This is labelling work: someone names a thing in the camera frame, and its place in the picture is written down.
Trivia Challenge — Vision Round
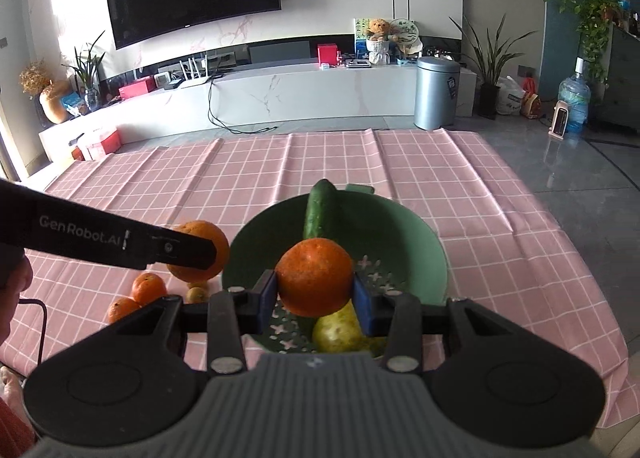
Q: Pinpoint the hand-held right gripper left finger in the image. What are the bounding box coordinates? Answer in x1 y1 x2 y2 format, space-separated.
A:
100 270 278 375

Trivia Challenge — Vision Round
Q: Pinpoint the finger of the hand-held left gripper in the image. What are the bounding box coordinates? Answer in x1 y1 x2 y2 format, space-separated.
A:
146 225 219 271

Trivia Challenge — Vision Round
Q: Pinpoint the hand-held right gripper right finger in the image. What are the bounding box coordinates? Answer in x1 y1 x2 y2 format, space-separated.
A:
352 273 531 374

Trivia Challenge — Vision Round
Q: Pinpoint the large orange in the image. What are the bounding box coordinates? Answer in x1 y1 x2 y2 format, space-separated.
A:
275 238 355 317
165 220 231 283

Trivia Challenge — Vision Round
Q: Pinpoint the small orange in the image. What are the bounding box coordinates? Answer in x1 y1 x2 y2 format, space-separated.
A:
108 297 142 325
131 272 168 303

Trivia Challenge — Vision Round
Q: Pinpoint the green colander bowl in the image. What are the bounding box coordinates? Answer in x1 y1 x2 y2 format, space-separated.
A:
221 184 449 356

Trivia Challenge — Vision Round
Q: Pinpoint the person's left forearm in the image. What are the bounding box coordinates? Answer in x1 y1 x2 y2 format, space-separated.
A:
0 258 34 346

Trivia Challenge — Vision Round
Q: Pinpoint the yellow-green pear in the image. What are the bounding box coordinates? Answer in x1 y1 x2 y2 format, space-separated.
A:
312 300 386 354

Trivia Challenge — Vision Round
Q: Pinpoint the red and white storage box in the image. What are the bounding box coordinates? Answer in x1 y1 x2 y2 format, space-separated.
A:
69 127 123 161

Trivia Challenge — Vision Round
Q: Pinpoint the green cucumber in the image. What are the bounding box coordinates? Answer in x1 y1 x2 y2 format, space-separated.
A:
303 179 341 241

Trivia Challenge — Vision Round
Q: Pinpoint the orange vase with dried flowers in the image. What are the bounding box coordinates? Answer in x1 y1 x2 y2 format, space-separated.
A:
20 60 72 125

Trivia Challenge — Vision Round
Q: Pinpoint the blue snack packet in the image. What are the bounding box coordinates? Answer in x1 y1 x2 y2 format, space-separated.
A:
62 92 89 115

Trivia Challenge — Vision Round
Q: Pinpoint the flat red box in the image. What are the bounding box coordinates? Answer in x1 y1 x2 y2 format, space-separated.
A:
118 78 156 100

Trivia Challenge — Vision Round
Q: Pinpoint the pink checked tablecloth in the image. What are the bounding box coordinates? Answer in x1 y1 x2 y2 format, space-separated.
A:
0 129 631 431

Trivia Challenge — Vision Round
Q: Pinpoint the orchid plant in glass vase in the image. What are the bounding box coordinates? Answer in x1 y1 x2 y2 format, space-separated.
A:
62 30 107 112

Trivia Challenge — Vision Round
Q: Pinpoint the white antenna router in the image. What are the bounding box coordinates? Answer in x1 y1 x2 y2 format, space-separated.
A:
179 54 212 88

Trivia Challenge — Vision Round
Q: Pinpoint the white marble television console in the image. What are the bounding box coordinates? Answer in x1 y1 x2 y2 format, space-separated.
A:
39 60 476 149

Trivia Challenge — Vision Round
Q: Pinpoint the grey speaker box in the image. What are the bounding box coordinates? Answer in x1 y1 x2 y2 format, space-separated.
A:
248 40 312 61

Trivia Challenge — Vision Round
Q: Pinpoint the silver pedal trash can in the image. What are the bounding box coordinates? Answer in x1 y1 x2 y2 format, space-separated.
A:
414 56 461 130

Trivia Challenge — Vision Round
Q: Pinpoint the white plastic bag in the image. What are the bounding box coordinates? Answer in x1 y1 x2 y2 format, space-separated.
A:
496 76 526 115

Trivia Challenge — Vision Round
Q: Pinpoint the orange bag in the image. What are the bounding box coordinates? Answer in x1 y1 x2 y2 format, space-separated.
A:
520 78 544 120

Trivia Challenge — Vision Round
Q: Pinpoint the tall leafy potted plant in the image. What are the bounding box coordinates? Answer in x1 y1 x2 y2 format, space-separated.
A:
449 12 537 119

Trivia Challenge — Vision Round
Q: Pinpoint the teddy bear in white pot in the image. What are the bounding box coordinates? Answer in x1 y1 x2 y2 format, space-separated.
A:
366 18 392 66

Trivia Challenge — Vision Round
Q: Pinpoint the small beige heater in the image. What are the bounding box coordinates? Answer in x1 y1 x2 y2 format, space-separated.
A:
549 102 571 139

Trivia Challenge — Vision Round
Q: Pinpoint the small standing picture card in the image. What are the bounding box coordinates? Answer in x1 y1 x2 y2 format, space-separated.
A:
353 18 373 54

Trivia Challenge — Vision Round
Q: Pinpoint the round painted fan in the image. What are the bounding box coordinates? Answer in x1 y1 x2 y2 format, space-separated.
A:
390 18 422 46

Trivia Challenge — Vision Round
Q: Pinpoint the blue water jug with pump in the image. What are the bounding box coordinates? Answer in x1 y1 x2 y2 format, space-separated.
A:
557 58 592 135

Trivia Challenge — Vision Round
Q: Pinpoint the grey drawer cabinet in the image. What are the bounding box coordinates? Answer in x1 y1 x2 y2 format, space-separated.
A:
599 12 640 131

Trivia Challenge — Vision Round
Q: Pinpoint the trailing pothos plant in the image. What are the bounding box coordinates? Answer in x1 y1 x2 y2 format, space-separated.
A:
544 0 622 84

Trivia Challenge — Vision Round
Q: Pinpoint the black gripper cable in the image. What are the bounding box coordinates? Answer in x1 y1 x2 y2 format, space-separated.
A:
19 299 49 370

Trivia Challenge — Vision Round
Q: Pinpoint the black power cable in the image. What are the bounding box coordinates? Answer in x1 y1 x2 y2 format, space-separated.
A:
207 75 279 133

